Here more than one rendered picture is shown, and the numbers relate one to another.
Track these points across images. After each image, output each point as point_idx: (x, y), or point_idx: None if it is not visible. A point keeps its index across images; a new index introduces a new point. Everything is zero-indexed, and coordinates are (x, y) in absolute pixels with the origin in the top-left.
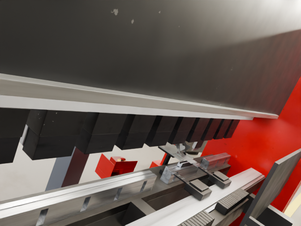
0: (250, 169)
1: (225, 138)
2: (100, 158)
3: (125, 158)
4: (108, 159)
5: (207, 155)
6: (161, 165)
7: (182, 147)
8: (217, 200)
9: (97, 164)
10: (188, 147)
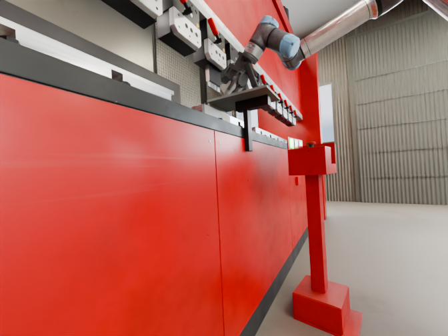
0: None
1: (138, 25)
2: (334, 151)
3: (307, 142)
4: (317, 145)
5: (2, 38)
6: (251, 132)
7: (231, 92)
8: None
9: (335, 161)
10: (223, 88)
